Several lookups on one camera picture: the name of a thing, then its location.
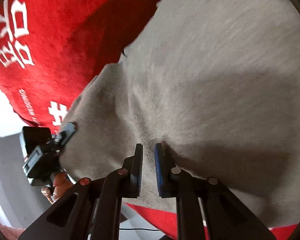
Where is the left hand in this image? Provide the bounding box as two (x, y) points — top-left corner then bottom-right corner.
(41, 172), (73, 204)

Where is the red wedding blanket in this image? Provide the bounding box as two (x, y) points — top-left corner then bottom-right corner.
(0, 0), (298, 240)

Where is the grey t-shirt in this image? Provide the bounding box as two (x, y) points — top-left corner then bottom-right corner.
(60, 0), (300, 227)

